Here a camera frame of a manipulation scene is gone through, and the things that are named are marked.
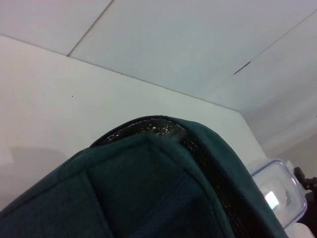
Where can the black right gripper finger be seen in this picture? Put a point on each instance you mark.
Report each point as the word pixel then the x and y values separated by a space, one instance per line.
pixel 310 184
pixel 312 210

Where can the clear plastic blue-rimmed food container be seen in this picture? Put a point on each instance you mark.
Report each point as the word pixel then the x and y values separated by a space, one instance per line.
pixel 282 183

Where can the dark teal fabric lunch bag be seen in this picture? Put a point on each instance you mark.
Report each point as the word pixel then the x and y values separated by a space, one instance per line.
pixel 136 188

